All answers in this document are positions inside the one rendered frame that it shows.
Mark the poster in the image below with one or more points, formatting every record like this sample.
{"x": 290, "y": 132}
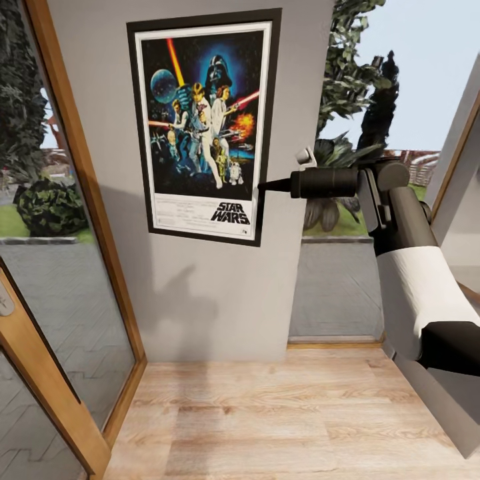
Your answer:
{"x": 204, "y": 90}

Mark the fixed window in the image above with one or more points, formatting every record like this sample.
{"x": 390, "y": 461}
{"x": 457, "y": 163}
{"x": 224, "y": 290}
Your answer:
{"x": 402, "y": 78}

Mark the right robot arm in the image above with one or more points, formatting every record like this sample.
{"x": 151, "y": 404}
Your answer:
{"x": 427, "y": 317}

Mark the door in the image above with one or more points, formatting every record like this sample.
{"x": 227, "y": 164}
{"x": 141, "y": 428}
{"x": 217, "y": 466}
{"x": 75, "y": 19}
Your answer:
{"x": 71, "y": 357}

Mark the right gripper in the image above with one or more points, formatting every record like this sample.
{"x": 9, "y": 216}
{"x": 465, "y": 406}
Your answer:
{"x": 307, "y": 184}

